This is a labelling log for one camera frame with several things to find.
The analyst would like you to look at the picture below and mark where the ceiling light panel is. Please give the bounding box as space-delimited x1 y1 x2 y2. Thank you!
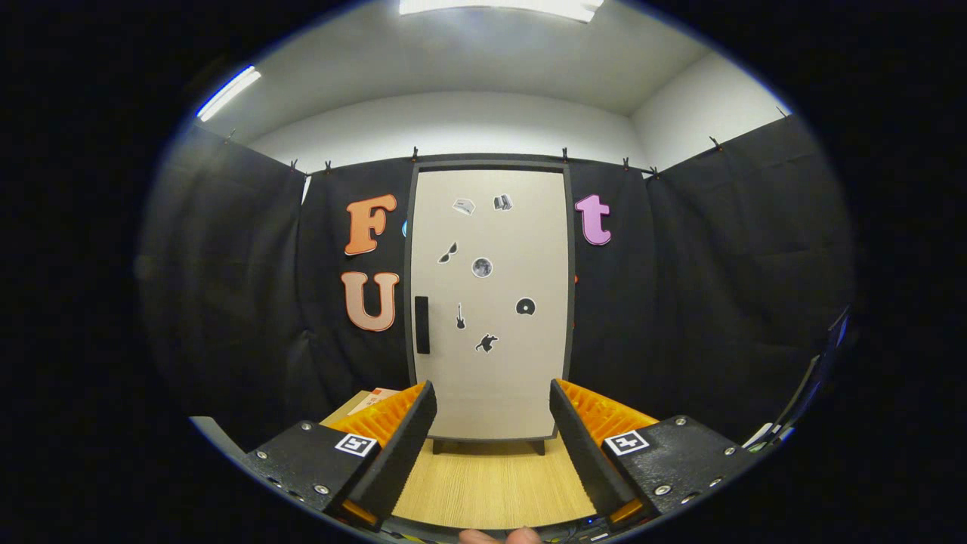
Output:
399 0 605 23

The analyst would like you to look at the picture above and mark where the black backdrop cloth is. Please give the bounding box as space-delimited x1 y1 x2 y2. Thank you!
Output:
136 113 856 454

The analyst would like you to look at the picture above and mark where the ceiling light strip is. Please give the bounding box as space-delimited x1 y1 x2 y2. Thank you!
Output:
196 66 262 122

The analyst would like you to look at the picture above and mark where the grey shoe cabinet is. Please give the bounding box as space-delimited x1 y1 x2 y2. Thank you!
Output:
403 159 576 456

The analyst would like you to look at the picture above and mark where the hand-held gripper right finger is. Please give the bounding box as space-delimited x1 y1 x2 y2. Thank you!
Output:
549 378 760 528

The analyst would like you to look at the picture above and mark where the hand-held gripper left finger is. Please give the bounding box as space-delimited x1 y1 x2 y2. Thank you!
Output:
238 380 439 533

